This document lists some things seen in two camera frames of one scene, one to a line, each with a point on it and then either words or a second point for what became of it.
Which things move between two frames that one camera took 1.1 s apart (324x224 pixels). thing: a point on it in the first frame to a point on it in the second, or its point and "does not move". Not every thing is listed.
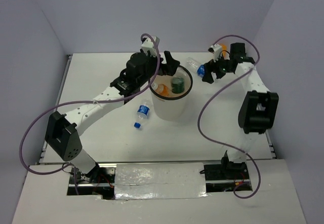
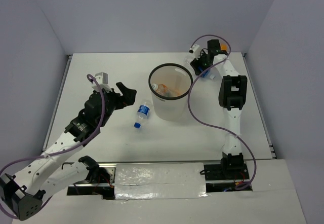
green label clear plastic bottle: x=177 y=85 to x=171 y=92
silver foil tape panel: x=155 y=181 does not move
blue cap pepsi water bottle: x=143 y=111 does not move
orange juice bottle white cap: x=161 y=88 does not move
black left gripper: x=170 y=68 to x=127 y=99
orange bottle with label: x=224 y=49 does not move
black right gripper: x=210 y=67 to x=196 y=63
